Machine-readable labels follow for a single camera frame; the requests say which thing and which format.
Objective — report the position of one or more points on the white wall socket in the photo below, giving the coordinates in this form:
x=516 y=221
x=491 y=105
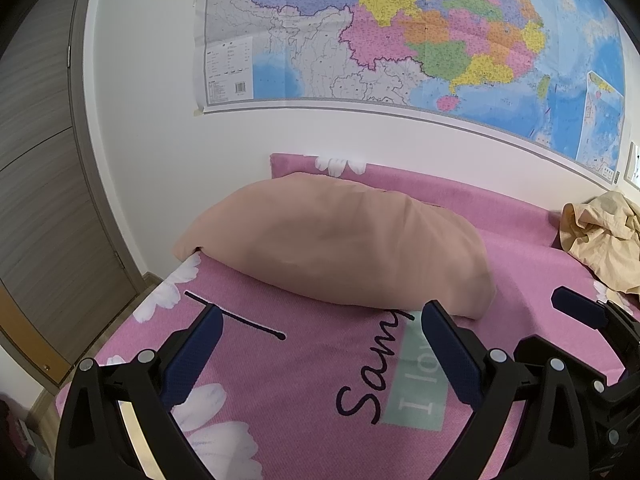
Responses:
x=634 y=162

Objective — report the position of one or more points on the grey wooden wardrobe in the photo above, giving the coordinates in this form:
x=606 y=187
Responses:
x=45 y=160

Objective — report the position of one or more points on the pink floral blanket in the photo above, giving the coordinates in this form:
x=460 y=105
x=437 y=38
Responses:
x=310 y=360

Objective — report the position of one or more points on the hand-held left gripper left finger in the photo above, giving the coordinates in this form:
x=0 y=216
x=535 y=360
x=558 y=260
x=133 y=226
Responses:
x=197 y=350

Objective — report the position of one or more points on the pinkish beige pants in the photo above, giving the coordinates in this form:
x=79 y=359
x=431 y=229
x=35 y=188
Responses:
x=325 y=240

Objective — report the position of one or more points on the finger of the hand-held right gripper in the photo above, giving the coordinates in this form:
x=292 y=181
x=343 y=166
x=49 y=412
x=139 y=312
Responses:
x=577 y=307
x=585 y=375

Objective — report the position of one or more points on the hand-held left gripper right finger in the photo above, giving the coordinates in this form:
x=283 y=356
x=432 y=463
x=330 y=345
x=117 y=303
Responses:
x=450 y=355

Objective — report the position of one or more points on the pale yellow garment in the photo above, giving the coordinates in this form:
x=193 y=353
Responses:
x=600 y=240

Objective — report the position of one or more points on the colourful wall map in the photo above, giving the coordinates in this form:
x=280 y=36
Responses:
x=400 y=35

